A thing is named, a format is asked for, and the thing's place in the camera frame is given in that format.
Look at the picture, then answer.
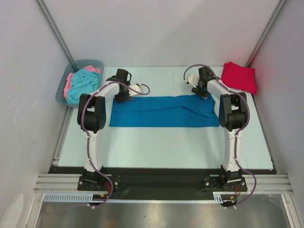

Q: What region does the light blue t shirt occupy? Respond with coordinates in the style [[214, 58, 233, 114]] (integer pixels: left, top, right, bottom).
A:
[[67, 68, 102, 105]]

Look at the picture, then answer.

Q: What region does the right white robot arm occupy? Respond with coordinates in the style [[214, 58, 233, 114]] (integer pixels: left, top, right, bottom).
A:
[[187, 64, 250, 190]]

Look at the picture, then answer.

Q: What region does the aluminium front rail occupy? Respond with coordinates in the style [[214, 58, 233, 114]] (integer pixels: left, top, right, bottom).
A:
[[34, 174, 293, 194]]

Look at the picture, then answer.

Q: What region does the right aluminium corner post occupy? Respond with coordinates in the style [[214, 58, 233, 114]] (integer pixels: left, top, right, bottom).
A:
[[245, 0, 288, 68]]

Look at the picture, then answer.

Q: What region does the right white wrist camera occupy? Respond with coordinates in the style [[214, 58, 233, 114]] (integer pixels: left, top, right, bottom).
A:
[[184, 74, 200, 87]]

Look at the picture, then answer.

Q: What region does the slotted cable duct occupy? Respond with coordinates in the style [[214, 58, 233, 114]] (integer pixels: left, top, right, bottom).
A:
[[214, 192, 238, 204], [44, 193, 108, 202]]

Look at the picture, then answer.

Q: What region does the right slotted cable duct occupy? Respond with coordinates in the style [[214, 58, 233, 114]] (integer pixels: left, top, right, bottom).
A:
[[214, 192, 238, 204]]

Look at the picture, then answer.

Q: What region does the purple cable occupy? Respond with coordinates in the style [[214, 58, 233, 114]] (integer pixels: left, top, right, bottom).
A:
[[182, 63, 257, 209], [79, 80, 151, 209]]

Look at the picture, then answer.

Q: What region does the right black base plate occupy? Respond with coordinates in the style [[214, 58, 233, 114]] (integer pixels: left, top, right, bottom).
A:
[[203, 176, 248, 192]]

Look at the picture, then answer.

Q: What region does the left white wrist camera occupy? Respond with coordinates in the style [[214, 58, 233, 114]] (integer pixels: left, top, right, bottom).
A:
[[129, 84, 143, 96]]

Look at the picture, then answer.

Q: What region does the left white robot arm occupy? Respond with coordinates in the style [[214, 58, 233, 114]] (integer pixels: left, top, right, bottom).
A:
[[77, 69, 132, 190]]

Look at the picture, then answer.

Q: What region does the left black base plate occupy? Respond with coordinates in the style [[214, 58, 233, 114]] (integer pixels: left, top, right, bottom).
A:
[[77, 172, 122, 191]]

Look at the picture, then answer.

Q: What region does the pink t shirt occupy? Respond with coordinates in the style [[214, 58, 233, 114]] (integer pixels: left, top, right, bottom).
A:
[[63, 65, 102, 98]]

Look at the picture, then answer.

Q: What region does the left aluminium corner post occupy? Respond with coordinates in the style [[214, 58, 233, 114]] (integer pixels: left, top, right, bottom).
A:
[[34, 0, 74, 63]]

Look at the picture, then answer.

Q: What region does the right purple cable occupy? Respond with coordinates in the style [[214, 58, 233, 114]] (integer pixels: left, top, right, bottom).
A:
[[182, 63, 257, 209]]

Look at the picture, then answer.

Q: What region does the aluminium corner post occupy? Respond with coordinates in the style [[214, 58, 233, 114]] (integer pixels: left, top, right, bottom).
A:
[[34, 0, 74, 63], [245, 0, 288, 68]]

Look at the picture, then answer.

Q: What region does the folded red t shirt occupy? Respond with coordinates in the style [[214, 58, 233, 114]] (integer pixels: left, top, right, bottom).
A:
[[221, 62, 257, 95]]

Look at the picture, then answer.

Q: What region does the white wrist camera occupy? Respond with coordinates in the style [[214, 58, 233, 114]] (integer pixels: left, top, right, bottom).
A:
[[184, 74, 200, 87], [129, 84, 143, 96]]

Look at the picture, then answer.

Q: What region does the black front mat strip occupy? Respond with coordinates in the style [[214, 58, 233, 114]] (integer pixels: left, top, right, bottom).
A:
[[48, 166, 276, 201]]

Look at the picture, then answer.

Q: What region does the left slotted cable duct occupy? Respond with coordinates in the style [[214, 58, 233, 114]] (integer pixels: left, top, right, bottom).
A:
[[44, 193, 108, 202]]

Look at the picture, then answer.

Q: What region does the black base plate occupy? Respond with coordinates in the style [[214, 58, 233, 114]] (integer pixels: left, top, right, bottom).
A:
[[203, 176, 248, 192], [77, 172, 122, 191]]

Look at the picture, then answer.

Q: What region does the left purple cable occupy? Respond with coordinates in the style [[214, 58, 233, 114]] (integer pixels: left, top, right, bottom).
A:
[[79, 80, 151, 209]]

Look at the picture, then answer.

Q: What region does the dark blue t shirt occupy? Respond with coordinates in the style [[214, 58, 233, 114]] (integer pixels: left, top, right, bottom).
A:
[[110, 95, 220, 128]]

